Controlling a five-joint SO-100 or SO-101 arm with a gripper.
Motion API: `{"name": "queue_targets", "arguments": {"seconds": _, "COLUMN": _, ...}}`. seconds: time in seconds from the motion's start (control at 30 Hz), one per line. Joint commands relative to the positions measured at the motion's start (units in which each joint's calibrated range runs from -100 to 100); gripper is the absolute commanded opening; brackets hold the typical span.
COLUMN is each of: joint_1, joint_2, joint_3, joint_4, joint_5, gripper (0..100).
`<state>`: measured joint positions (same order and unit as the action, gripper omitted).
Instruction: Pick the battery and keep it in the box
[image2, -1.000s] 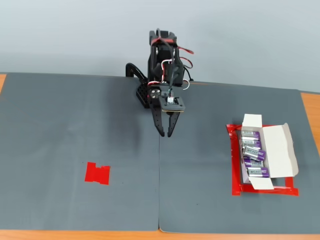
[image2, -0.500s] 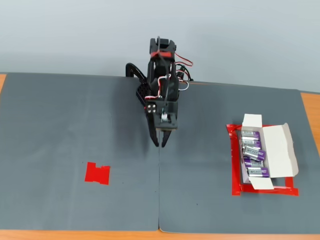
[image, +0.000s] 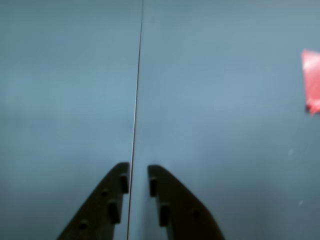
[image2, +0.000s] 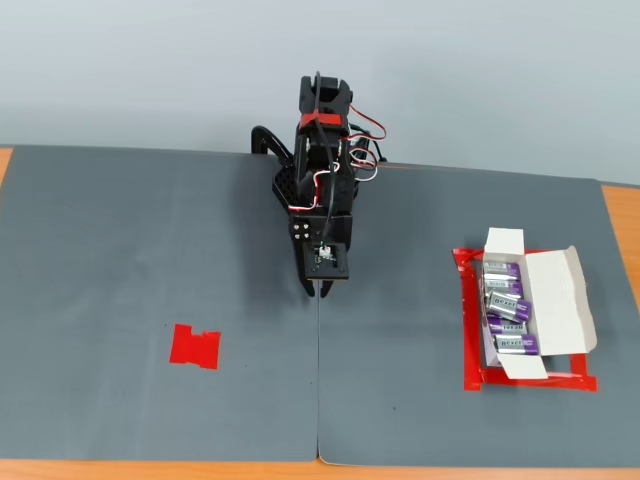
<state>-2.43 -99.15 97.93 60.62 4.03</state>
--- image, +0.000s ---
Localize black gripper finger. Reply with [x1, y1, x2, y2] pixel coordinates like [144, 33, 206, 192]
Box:
[146, 164, 226, 240]
[56, 161, 131, 240]

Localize grey mat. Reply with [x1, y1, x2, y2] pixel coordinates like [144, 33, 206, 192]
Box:
[0, 0, 144, 240]
[127, 0, 320, 240]

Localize small red tape patch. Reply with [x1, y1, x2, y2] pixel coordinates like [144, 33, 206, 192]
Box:
[300, 48, 320, 116]

